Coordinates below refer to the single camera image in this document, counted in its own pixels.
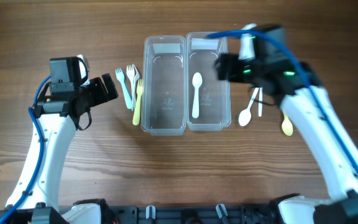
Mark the white spoon diagonal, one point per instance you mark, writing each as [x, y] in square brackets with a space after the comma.
[196, 82]

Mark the yellow plastic spoon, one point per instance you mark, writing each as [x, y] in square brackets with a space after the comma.
[287, 126]

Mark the clear plastic container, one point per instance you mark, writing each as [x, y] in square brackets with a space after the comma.
[214, 94]
[163, 99]

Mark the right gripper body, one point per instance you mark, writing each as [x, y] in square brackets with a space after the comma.
[240, 70]

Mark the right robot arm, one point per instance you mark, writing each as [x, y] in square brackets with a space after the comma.
[264, 61]

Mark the right clear plastic container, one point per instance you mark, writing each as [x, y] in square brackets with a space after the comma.
[214, 94]

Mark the white spoon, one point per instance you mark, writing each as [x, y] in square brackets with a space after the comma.
[260, 105]

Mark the white plastic fork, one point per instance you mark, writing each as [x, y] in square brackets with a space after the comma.
[130, 71]

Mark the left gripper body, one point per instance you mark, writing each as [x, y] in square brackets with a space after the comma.
[94, 93]

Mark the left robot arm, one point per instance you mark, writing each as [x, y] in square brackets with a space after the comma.
[60, 101]

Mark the yellow plastic fork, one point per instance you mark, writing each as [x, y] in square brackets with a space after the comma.
[137, 109]

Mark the white spoon bowl down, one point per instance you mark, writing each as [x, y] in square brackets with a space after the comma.
[245, 115]

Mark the light blue plastic fork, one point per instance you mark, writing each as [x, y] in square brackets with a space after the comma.
[122, 80]

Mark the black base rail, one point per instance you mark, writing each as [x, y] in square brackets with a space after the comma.
[234, 214]

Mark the left clear plastic container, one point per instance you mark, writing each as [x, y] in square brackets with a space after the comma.
[163, 99]

